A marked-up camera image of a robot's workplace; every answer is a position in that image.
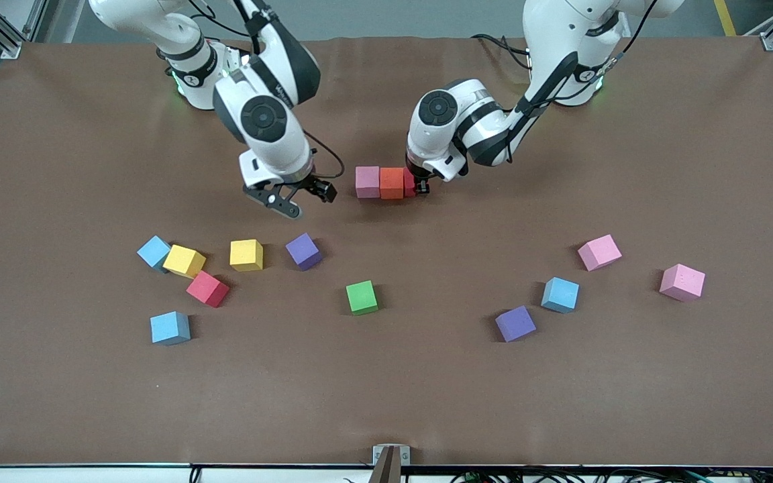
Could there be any orange foam cube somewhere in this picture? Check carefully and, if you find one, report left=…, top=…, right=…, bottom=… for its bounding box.
left=379, top=167, right=405, bottom=201

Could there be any pink foam cube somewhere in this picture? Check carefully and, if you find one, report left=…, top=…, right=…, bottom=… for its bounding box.
left=355, top=166, right=381, bottom=200
left=577, top=233, right=623, bottom=272
left=659, top=263, right=706, bottom=303

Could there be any purple foam cube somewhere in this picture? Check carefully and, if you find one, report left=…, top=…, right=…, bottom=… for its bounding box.
left=285, top=232, right=323, bottom=272
left=495, top=305, right=537, bottom=343

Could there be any yellow foam cube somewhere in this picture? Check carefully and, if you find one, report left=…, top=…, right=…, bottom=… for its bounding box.
left=229, top=239, right=264, bottom=272
left=162, top=244, right=207, bottom=279

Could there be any green foam cube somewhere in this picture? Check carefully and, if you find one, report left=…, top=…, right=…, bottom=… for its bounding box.
left=346, top=280, right=380, bottom=316

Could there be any blue foam cube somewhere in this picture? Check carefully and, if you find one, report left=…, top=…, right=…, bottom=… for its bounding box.
left=136, top=235, right=172, bottom=272
left=540, top=276, right=580, bottom=315
left=150, top=311, right=191, bottom=346

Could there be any brown table mat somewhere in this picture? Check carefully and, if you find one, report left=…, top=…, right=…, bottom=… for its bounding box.
left=0, top=35, right=773, bottom=467

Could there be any black left base cable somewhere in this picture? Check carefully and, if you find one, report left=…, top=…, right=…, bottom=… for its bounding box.
left=470, top=32, right=536, bottom=71

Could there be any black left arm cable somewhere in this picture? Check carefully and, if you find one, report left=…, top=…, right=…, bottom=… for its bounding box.
left=504, top=0, right=659, bottom=165

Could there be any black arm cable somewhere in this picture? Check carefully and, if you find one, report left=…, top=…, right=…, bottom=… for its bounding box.
left=185, top=0, right=346, bottom=182
left=504, top=0, right=659, bottom=165

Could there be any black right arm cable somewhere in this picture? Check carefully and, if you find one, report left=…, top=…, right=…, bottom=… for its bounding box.
left=185, top=0, right=346, bottom=182

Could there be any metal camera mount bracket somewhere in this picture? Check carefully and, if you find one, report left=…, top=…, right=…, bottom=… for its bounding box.
left=370, top=444, right=411, bottom=483

